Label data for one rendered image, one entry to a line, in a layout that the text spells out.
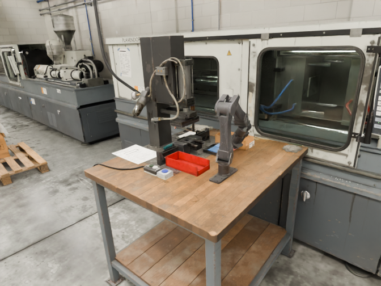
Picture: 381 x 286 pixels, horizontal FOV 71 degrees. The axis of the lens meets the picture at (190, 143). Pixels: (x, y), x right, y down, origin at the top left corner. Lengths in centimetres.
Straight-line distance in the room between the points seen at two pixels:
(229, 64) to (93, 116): 304
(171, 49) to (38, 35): 948
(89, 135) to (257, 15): 329
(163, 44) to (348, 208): 162
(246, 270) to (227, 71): 148
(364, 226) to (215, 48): 169
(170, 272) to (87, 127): 335
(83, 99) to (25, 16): 659
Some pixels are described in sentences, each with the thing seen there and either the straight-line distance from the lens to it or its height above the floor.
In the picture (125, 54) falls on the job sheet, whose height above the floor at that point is 150.
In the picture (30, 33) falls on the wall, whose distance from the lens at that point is 1095.
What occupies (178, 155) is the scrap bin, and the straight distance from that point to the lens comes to 173.
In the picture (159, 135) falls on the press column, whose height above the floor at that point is 99.
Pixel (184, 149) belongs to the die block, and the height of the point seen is 95.
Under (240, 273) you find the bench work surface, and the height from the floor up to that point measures 22.
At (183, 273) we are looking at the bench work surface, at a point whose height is 22.
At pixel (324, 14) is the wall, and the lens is 419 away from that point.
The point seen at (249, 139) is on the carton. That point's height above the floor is 94.
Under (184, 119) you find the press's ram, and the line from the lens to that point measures 174.
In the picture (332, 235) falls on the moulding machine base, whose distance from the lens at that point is 231.
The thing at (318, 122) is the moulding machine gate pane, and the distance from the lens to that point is 198.
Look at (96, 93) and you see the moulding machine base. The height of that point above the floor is 85.
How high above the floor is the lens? 162
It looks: 21 degrees down
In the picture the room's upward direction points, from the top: 2 degrees counter-clockwise
